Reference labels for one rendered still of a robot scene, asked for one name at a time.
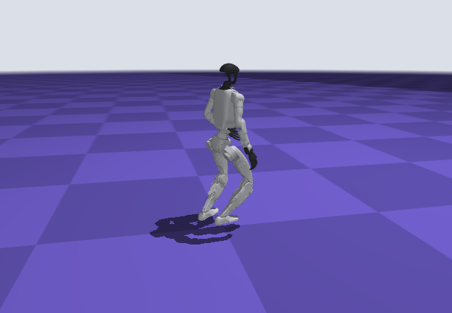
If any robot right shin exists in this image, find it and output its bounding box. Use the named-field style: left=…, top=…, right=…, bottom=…
left=220, top=182, right=253, bottom=218

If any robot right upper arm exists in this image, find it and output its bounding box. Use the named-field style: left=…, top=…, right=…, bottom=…
left=231, top=92, right=244, bottom=129

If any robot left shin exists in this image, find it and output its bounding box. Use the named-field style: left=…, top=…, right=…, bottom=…
left=202, top=174, right=226, bottom=213

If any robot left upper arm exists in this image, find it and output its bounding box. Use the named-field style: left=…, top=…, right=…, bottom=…
left=203, top=88, right=217, bottom=120

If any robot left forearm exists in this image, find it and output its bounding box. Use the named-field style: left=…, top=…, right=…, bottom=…
left=209, top=118, right=221, bottom=129

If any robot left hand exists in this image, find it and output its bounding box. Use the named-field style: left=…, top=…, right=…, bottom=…
left=227, top=127, right=240, bottom=141

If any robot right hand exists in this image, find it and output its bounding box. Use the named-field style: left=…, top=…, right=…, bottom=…
left=244, top=147, right=258, bottom=170

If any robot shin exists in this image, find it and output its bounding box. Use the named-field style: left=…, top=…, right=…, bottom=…
left=220, top=182, right=253, bottom=218
left=202, top=174, right=226, bottom=213

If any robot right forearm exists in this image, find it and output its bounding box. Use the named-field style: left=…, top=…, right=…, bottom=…
left=237, top=119, right=252, bottom=151

